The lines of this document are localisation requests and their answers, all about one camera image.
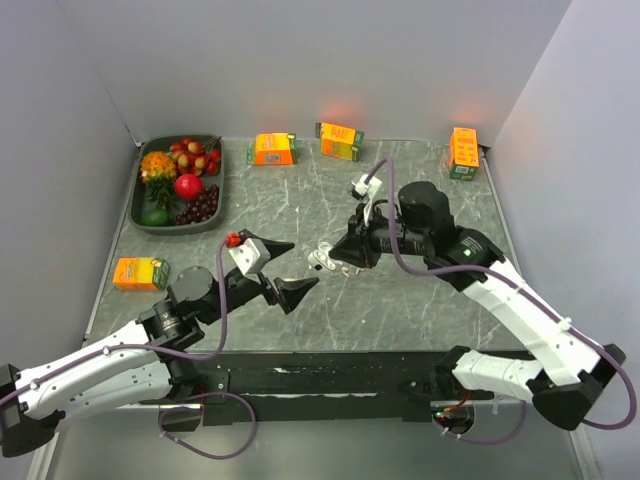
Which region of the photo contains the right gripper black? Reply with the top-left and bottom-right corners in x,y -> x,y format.
329,201 -> 431,267

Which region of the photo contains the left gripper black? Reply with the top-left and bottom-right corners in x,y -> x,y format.
200,237 -> 318,324

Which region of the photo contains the white earbud charging case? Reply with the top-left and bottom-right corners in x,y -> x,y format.
307,241 -> 337,272

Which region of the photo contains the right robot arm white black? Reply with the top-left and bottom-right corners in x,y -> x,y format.
329,176 -> 625,431

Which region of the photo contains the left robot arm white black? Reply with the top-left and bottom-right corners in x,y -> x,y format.
1,230 -> 319,458

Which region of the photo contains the dark purple grape bunch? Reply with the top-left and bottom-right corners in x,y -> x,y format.
175,185 -> 220,225

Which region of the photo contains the orange juice box back middle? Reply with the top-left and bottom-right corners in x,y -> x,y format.
315,122 -> 364,162

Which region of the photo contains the orange juice box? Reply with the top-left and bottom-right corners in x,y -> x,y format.
315,122 -> 364,162
246,132 -> 297,166
447,127 -> 480,181
112,257 -> 170,291

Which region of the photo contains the orange juice box back left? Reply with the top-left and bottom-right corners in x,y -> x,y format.
246,132 -> 297,166

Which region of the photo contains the red toy apple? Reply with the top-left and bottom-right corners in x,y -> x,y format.
174,174 -> 204,201

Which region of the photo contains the orange juice box front left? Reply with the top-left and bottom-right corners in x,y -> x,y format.
112,257 -> 170,291

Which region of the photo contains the dark grey fruit tray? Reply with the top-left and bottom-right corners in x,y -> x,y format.
129,134 -> 224,236

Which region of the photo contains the green toy avocado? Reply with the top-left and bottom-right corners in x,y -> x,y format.
139,208 -> 173,227

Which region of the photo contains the orange juice box back right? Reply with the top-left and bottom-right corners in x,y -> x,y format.
447,127 -> 480,181

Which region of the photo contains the orange toy pineapple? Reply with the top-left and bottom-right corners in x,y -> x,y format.
139,151 -> 177,210

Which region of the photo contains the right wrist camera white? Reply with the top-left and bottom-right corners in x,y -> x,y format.
347,174 -> 382,226

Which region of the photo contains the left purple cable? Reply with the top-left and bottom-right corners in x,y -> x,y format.
0,239 -> 259,459

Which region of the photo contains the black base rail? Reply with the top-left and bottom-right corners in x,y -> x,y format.
134,349 -> 501,429

